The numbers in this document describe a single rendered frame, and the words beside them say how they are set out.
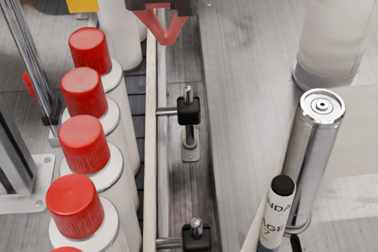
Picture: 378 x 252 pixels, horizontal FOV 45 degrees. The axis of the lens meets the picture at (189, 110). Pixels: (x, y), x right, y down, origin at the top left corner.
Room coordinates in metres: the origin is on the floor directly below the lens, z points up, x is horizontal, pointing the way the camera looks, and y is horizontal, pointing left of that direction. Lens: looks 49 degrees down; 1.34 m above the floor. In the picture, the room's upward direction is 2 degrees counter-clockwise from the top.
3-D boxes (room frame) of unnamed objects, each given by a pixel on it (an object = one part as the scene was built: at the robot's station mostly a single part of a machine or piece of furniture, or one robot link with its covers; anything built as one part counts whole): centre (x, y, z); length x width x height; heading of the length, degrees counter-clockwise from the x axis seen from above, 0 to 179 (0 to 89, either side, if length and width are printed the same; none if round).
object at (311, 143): (0.24, -0.11, 0.97); 0.05 x 0.05 x 0.19
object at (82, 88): (0.26, 0.09, 0.98); 0.05 x 0.05 x 0.20
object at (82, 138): (0.21, 0.08, 0.98); 0.05 x 0.05 x 0.20
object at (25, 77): (0.50, 0.23, 0.85); 0.03 x 0.03 x 0.03
